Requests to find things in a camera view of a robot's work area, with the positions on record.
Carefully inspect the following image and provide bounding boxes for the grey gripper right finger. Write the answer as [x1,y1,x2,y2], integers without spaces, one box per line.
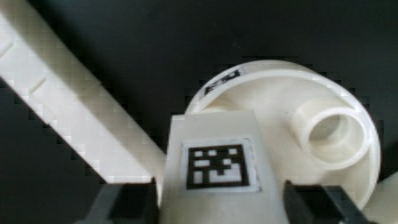
[282,181,378,224]

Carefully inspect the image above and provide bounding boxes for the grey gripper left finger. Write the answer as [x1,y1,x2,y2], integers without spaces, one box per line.
[72,182,158,224]

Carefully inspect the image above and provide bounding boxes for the white front rail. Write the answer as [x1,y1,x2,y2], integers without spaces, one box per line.
[0,0,165,183]

